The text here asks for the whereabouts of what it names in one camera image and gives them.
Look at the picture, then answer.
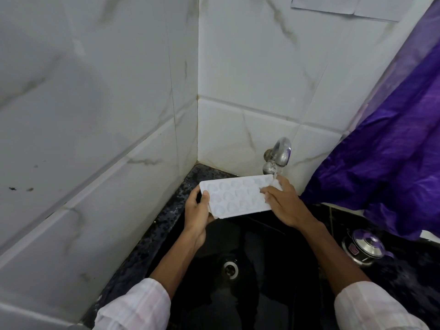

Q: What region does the white shirt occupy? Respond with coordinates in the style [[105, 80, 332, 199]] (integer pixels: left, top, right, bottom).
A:
[[93, 278, 429, 330]]

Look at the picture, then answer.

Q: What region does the steel tap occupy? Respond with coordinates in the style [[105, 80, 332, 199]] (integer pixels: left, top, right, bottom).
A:
[[263, 137, 292, 176]]

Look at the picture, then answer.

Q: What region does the steel pot with purple lid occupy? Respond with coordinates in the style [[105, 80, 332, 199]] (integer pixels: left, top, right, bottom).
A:
[[342, 229, 394, 267]]

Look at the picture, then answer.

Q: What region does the white ice tray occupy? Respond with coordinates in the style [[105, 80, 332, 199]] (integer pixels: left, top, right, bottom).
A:
[[199, 174, 284, 220]]

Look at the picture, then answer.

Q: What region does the black sink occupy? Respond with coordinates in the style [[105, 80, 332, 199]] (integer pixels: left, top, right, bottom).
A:
[[146, 183, 339, 330]]

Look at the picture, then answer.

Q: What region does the person's right hand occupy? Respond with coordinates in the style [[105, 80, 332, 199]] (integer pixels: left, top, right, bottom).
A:
[[260, 175, 325, 232]]

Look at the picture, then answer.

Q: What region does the person's left forearm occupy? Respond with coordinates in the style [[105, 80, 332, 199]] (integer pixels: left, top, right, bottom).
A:
[[149, 228, 207, 299]]

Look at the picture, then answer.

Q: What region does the person's left hand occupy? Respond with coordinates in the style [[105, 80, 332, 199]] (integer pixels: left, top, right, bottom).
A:
[[184, 185, 215, 251]]

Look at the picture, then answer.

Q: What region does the purple curtain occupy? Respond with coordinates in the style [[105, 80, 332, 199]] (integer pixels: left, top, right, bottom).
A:
[[301, 0, 440, 241]]

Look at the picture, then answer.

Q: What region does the person's right forearm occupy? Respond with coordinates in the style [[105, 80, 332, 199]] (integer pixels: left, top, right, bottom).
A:
[[301, 223, 370, 296]]

